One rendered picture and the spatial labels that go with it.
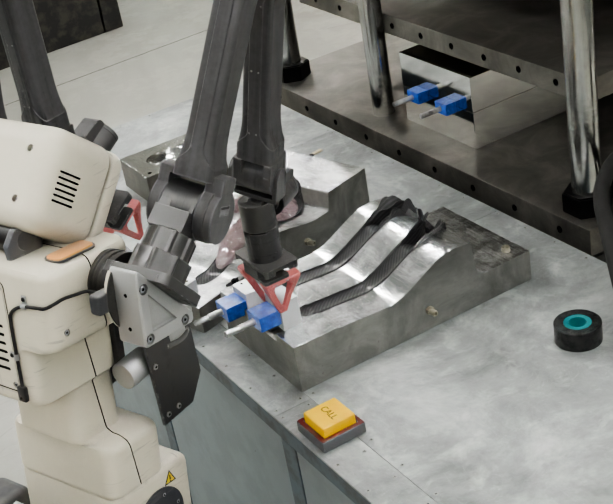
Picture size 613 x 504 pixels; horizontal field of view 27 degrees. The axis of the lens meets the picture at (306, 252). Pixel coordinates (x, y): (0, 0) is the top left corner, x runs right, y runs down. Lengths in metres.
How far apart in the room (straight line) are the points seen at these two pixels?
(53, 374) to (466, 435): 0.63
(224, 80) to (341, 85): 1.65
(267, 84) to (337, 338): 0.48
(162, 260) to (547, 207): 1.11
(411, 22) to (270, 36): 1.16
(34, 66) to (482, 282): 0.86
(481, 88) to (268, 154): 1.01
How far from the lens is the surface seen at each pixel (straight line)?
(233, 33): 1.71
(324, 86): 3.36
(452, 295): 2.22
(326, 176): 2.56
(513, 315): 2.23
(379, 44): 3.05
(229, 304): 2.19
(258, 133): 1.91
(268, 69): 1.85
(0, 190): 1.77
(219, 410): 2.50
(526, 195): 2.66
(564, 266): 2.36
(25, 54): 2.07
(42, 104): 2.10
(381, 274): 2.22
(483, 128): 2.87
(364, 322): 2.12
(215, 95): 1.72
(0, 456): 3.60
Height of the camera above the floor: 2.00
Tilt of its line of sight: 29 degrees down
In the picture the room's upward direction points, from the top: 10 degrees counter-clockwise
